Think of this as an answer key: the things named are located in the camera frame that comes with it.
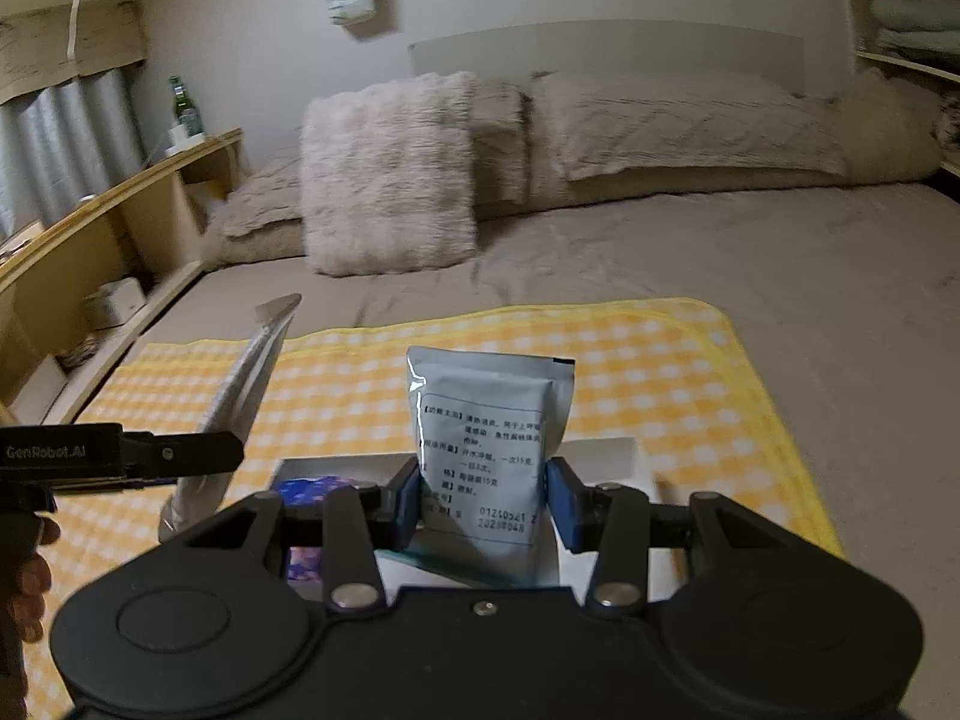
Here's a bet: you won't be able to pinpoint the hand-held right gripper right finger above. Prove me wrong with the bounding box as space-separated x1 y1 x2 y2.
546 457 800 612

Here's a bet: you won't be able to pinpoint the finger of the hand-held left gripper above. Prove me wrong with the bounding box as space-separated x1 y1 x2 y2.
52 431 245 497

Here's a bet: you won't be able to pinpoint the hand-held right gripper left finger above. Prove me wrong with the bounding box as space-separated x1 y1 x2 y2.
161 457 422 611

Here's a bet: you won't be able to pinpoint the white box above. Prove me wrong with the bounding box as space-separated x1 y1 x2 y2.
11 352 68 425
266 436 695 605

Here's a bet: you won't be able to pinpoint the crinkly silver plastic packet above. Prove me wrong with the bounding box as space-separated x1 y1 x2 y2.
157 294 302 541

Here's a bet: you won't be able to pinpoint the blue printed tissue packet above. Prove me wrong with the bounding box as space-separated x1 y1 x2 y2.
274 474 391 586

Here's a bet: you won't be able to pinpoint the grey white medicine sachet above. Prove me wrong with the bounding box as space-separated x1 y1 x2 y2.
405 345 577 586

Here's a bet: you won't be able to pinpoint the person's left hand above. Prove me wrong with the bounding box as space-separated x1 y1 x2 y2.
6 516 61 644

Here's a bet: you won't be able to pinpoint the white flat box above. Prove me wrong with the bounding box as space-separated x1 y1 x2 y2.
11 352 68 425

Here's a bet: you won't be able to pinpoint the small floral pouch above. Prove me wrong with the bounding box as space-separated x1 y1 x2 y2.
56 334 102 370

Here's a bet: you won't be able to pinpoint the yellow checked blanket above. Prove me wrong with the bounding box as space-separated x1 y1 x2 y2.
41 298 845 616

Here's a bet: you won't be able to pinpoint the pale tissue box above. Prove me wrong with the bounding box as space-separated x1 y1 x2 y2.
81 277 147 329

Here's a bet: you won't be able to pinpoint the wooden bedside shelf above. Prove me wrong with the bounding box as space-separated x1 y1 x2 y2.
0 127 245 428

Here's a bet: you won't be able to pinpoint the grey curtain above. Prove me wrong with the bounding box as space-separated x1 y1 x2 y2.
0 64 147 230

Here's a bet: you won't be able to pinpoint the fluffy cream cushion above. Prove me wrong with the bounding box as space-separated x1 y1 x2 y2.
300 71 481 276

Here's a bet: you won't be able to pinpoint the green glass bottle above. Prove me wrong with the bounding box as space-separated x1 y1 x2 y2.
169 75 203 136

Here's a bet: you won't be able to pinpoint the large beige quilted pillow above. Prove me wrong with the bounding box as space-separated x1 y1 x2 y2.
527 71 857 182

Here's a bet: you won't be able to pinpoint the tan curtain valance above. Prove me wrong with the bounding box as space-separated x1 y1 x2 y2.
0 0 147 102

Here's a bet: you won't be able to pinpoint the white bed headboard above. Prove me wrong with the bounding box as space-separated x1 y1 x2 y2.
409 19 807 98

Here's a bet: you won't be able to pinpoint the folded pale towels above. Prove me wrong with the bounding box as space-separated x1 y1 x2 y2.
870 0 960 57

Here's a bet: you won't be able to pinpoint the wooden wall shelf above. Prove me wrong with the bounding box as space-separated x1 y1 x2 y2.
847 0 960 85

